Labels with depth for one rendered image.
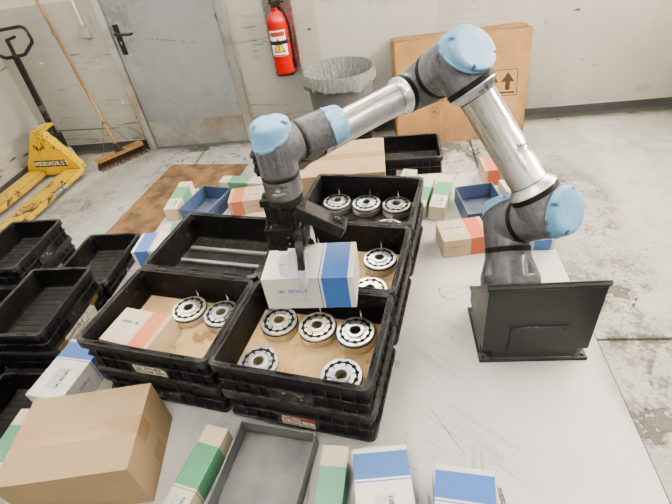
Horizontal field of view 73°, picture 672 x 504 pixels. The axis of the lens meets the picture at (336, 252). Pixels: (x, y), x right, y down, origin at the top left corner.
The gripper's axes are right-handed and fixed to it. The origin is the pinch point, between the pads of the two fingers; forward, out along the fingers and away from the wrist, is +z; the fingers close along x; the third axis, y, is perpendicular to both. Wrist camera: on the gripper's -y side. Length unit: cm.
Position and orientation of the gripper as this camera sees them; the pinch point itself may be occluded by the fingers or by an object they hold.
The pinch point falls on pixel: (311, 269)
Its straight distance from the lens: 102.1
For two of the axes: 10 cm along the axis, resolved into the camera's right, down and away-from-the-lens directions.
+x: -0.9, 6.3, -7.7
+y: -9.9, 0.4, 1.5
